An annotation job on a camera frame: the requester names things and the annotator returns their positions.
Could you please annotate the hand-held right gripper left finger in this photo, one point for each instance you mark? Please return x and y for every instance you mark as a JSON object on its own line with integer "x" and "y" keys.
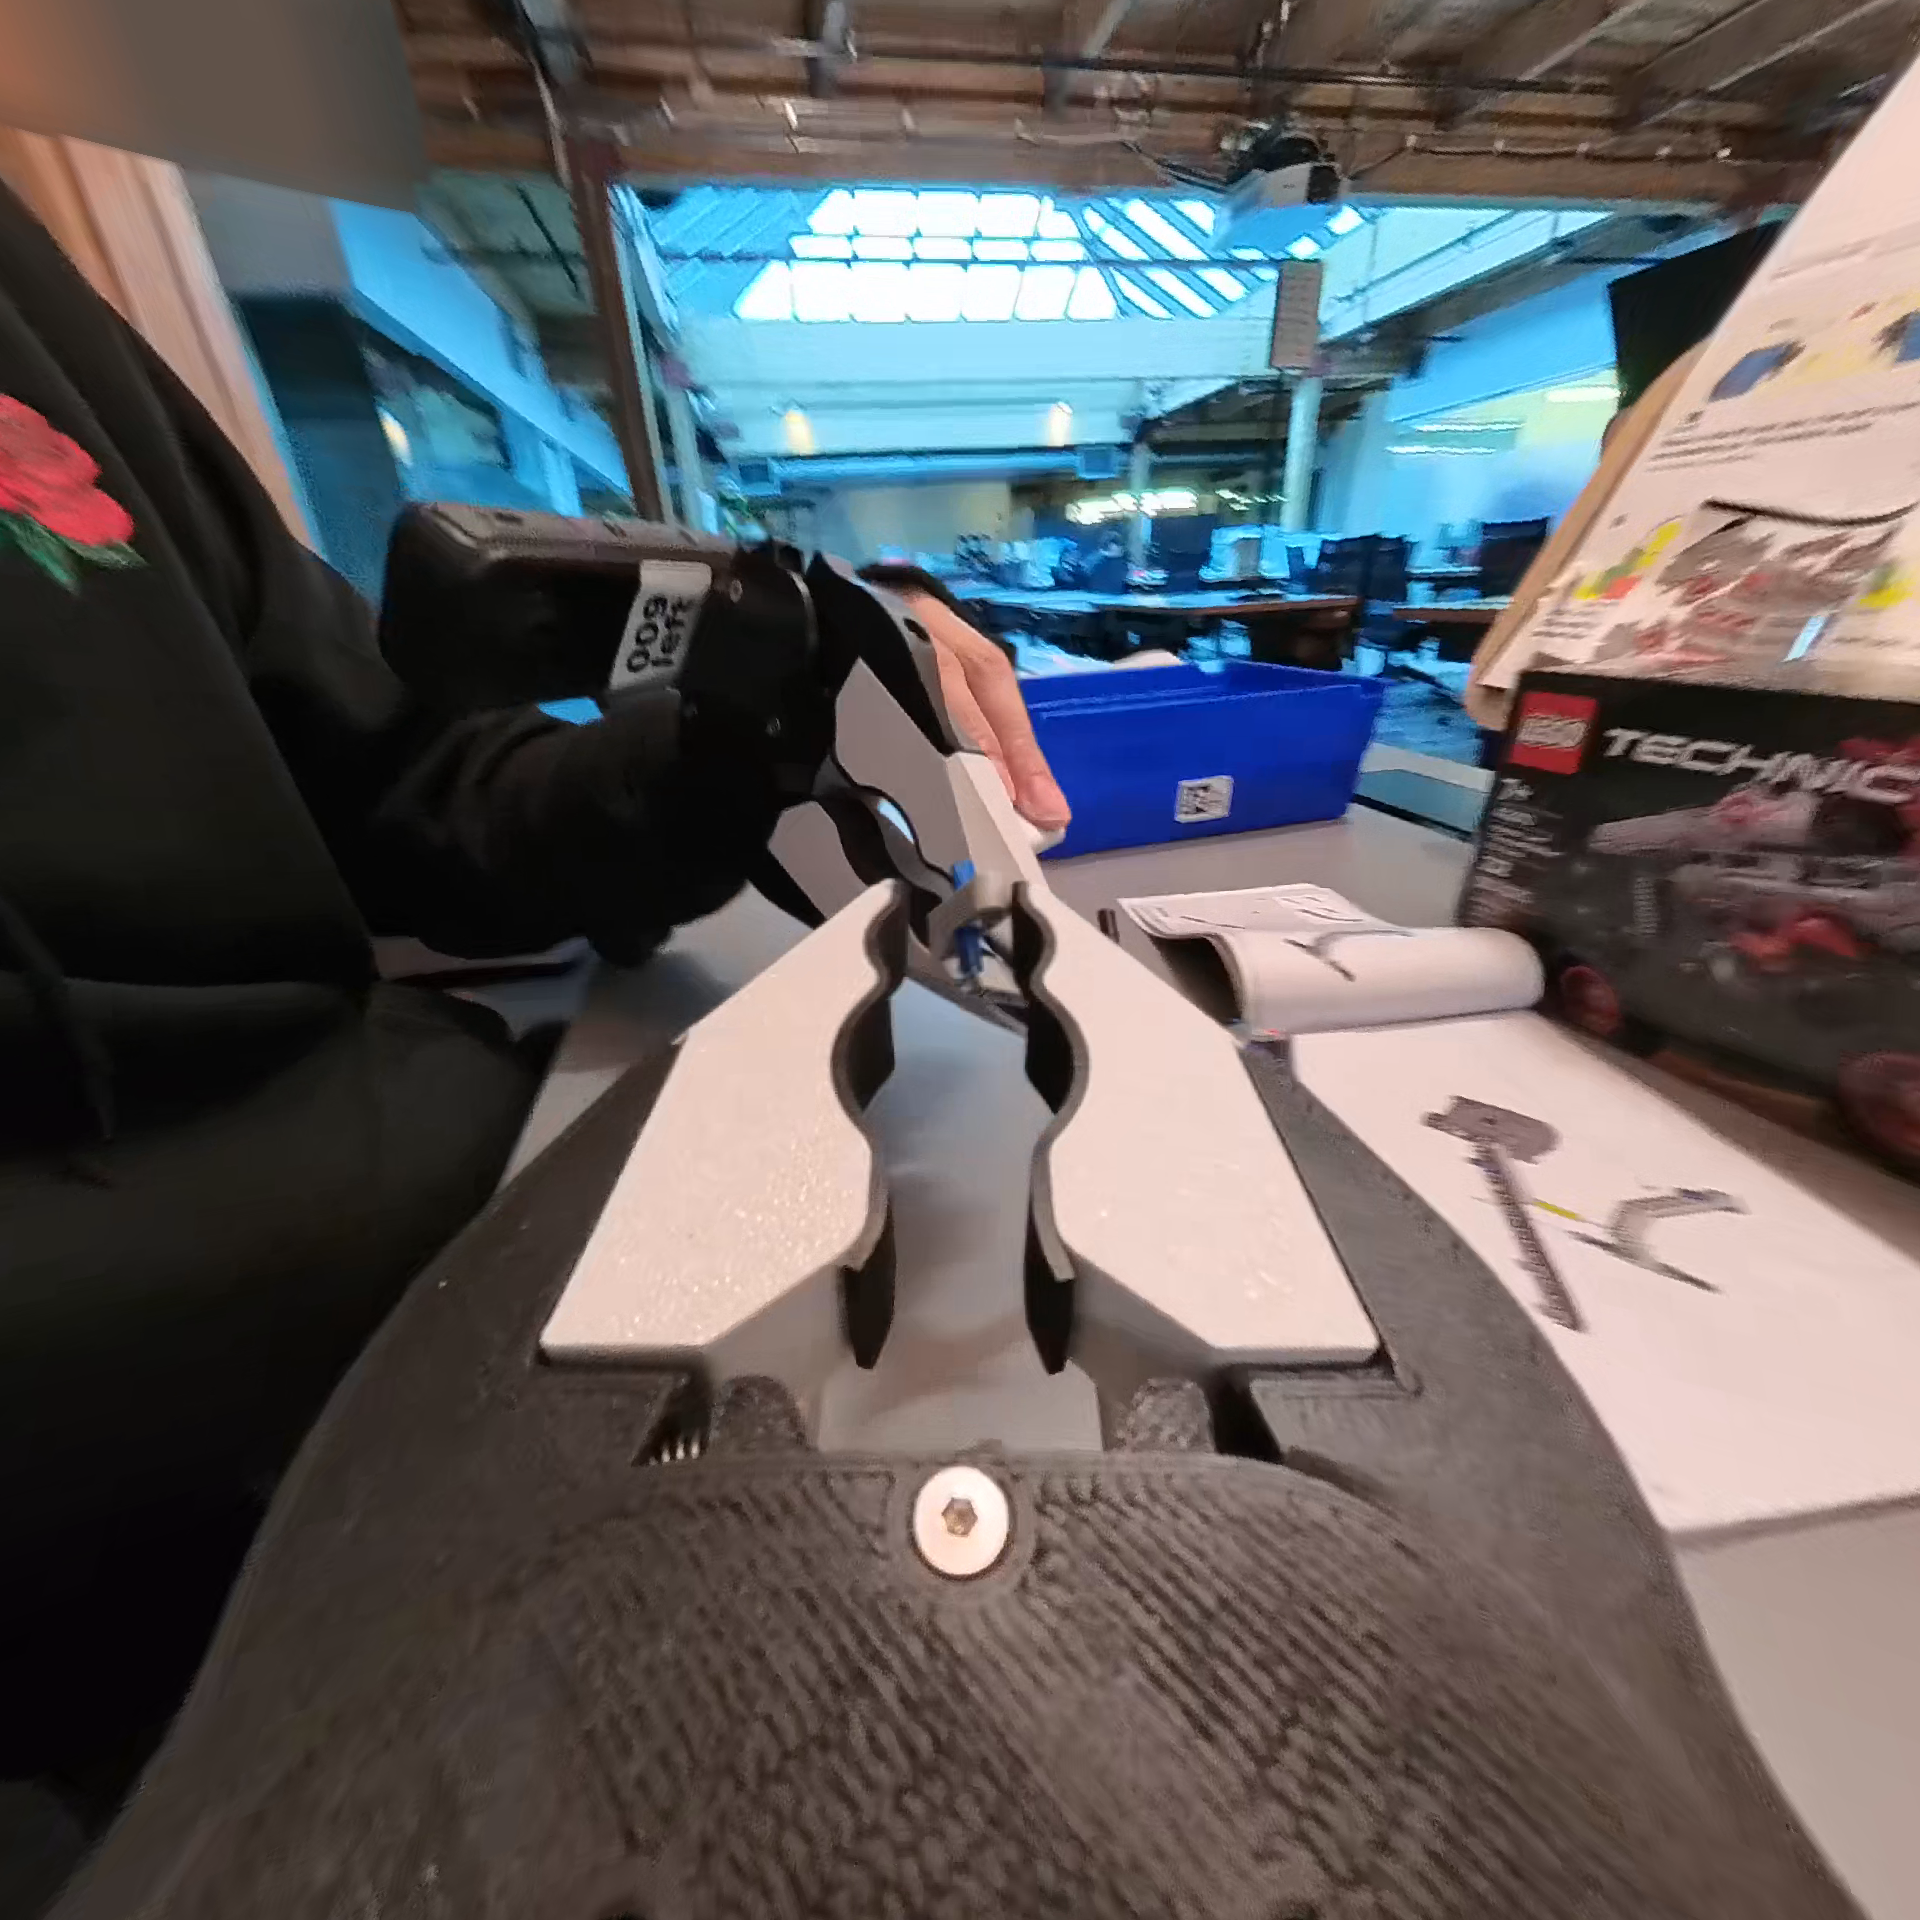
{"x": 721, "y": 1170}

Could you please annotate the toy truck box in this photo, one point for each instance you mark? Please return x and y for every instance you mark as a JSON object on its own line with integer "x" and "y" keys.
{"x": 1696, "y": 900}

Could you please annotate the beige printed paper bag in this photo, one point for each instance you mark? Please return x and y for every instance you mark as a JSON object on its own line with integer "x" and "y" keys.
{"x": 1783, "y": 376}

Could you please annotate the wooden post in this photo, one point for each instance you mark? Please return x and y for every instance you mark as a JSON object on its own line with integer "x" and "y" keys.
{"x": 134, "y": 257}

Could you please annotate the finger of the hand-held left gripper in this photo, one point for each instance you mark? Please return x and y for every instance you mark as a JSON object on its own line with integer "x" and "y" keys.
{"x": 998, "y": 825}
{"x": 886, "y": 855}

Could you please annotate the grey rounded-corner table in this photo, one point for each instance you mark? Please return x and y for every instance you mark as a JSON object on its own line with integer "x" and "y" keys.
{"x": 1426, "y": 788}

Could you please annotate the blue plastic bin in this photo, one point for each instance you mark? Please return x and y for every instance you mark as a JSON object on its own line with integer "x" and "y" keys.
{"x": 1170, "y": 750}

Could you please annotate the blue toy pin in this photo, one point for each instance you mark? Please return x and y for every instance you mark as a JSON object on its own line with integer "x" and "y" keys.
{"x": 964, "y": 942}

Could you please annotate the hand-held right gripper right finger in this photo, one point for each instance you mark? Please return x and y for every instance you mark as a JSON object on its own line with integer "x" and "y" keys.
{"x": 1201, "y": 1187}

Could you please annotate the person's left hand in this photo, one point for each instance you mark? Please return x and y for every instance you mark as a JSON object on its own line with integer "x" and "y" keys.
{"x": 998, "y": 705}

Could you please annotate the white instruction booklet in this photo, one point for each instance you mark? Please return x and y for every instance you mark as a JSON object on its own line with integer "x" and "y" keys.
{"x": 1772, "y": 1351}

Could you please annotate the ceiling projector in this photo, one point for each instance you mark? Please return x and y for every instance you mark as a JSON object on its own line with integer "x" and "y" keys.
{"x": 1267, "y": 180}

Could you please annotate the dark background desk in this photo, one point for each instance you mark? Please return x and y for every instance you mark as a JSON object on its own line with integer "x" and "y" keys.
{"x": 1155, "y": 609}

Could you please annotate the grey desk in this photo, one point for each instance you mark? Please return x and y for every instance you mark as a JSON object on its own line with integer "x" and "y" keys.
{"x": 1802, "y": 1680}

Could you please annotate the person's black rose sweater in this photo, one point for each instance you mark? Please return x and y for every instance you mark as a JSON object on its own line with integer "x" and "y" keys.
{"x": 151, "y": 900}

